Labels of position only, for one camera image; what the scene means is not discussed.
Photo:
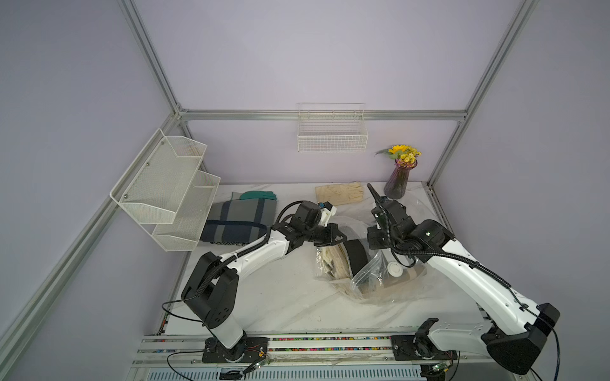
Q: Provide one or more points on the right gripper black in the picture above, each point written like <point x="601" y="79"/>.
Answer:
<point x="373" y="236"/>

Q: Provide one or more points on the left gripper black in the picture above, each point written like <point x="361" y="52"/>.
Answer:
<point x="331" y="230"/>

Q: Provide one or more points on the clear plastic vacuum bag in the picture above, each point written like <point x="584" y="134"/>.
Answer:
<point x="355" y="226"/>

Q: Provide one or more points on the dark grey garment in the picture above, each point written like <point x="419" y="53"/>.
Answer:
<point x="239" y="222"/>

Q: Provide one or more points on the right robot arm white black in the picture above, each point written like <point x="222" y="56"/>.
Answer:
<point x="516" y="328"/>

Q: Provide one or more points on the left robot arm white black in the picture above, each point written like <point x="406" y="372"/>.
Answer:
<point x="211" y="290"/>

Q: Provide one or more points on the cream knitted scarf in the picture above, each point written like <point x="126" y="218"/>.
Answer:
<point x="333" y="268"/>

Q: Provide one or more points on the white vacuum bag valve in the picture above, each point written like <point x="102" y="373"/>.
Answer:
<point x="395" y="269"/>

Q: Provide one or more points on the beige brown striped scarf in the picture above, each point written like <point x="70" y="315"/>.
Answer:
<point x="382" y="286"/>

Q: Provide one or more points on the purple glass vase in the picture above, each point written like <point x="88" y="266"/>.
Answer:
<point x="396" y="186"/>

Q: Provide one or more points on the beige leather gloves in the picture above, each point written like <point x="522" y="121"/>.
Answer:
<point x="340" y="194"/>

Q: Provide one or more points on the yellow flower bouquet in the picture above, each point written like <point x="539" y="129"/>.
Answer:
<point x="402" y="154"/>

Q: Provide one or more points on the green work glove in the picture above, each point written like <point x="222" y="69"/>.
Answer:
<point x="256" y="194"/>

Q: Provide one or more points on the white mesh two-tier shelf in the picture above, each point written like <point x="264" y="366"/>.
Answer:
<point x="167" y="192"/>

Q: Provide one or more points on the white wire wall basket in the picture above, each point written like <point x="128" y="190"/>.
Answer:
<point x="331" y="127"/>

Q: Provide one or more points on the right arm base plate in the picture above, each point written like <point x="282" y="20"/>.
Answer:
<point x="410" y="347"/>

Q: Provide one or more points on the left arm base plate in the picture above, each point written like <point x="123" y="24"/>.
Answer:
<point x="247" y="350"/>

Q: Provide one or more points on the aluminium mounting rail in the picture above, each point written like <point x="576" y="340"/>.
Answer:
<point x="338" y="348"/>

